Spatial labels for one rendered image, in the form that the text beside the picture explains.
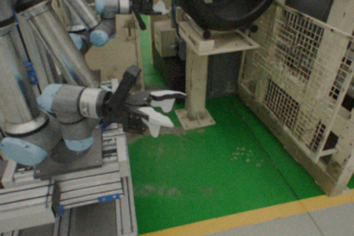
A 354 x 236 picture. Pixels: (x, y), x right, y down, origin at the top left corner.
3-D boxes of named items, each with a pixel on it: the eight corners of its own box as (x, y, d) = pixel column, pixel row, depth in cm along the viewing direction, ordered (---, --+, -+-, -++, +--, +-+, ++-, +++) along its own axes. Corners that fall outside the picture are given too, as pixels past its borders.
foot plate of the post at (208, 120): (174, 111, 242) (174, 107, 240) (203, 105, 248) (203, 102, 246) (184, 130, 221) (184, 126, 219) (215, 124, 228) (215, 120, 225)
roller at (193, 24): (186, 10, 172) (191, 15, 174) (181, 15, 172) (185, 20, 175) (208, 29, 144) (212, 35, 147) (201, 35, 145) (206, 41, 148)
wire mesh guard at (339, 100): (237, 83, 223) (250, -10, 183) (239, 82, 223) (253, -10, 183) (314, 163, 153) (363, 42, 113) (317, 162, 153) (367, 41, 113)
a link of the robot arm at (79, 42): (56, 69, 133) (48, 42, 125) (67, 57, 144) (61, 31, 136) (81, 70, 132) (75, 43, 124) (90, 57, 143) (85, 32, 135)
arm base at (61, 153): (45, 166, 96) (37, 145, 90) (51, 137, 108) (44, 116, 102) (91, 158, 99) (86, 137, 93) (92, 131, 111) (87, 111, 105)
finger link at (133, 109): (160, 118, 63) (139, 104, 68) (160, 111, 62) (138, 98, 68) (143, 125, 60) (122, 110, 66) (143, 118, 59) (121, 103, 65)
